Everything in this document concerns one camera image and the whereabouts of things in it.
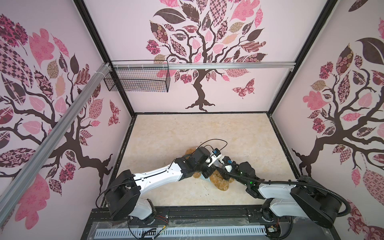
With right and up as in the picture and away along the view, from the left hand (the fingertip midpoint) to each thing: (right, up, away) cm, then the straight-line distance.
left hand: (214, 168), depth 79 cm
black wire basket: (-58, +62, +43) cm, 95 cm away
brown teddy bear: (+2, -4, -3) cm, 6 cm away
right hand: (+3, +3, +5) cm, 6 cm away
